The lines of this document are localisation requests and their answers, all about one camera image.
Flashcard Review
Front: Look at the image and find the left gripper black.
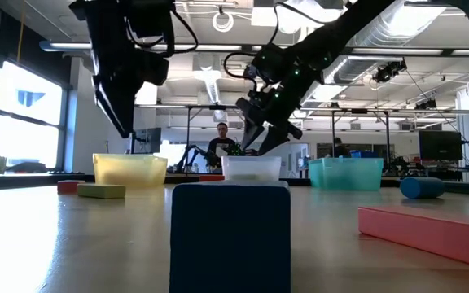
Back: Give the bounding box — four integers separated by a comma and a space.
87, 15, 146, 138

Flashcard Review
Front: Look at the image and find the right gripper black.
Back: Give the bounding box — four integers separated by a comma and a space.
236, 83, 303, 156

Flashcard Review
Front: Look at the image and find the green rectangular block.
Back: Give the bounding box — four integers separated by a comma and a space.
77, 182, 127, 200

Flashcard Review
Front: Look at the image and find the red rectangular block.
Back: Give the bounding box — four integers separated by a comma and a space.
357, 204, 469, 269
57, 180, 85, 195

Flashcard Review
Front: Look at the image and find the blue cylinder block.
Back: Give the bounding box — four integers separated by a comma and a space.
400, 177, 446, 200

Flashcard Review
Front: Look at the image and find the clear plastic bin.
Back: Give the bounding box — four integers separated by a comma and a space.
221, 155, 283, 182

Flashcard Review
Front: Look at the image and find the person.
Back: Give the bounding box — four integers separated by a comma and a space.
331, 137, 348, 158
206, 121, 238, 168

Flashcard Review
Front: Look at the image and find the black computer monitor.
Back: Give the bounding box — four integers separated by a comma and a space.
130, 127, 163, 155
418, 129, 463, 162

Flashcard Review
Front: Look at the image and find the yellow plastic bin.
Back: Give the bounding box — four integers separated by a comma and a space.
91, 153, 169, 188

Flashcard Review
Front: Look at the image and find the long ceiling light bar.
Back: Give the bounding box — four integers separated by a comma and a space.
38, 39, 469, 57

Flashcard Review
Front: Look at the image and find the teal plastic bin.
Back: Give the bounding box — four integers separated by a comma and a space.
308, 157, 384, 192

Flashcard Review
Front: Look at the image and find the bright window pane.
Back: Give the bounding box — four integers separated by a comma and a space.
0, 60, 68, 170

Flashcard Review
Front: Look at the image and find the blue rectangular block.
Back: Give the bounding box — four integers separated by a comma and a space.
169, 181, 291, 293

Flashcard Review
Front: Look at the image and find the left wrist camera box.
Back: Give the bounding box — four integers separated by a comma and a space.
135, 50, 170, 87

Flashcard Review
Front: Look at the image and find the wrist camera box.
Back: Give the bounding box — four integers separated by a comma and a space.
245, 43, 288, 82
135, 50, 170, 87

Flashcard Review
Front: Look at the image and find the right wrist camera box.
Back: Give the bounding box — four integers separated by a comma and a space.
245, 43, 288, 82

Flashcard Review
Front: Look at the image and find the black metal station frame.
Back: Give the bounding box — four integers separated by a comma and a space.
185, 104, 248, 164
331, 107, 391, 172

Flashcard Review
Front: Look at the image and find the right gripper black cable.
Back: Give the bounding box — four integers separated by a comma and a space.
221, 2, 335, 93

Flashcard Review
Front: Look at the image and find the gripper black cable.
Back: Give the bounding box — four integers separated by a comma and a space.
221, 2, 335, 93
168, 7, 199, 58

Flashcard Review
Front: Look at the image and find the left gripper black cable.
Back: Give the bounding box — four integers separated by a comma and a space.
168, 7, 199, 58

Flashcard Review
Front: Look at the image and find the black aluminium table frame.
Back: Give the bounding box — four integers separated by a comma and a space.
0, 173, 469, 195

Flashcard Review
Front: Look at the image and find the white cable coil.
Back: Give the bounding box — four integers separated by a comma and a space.
212, 10, 235, 33

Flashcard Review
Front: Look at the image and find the black ceiling camera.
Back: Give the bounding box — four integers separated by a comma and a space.
371, 59, 408, 85
414, 96, 439, 112

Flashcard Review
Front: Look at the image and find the silver ventilation duct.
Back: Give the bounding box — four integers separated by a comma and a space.
340, 0, 447, 85

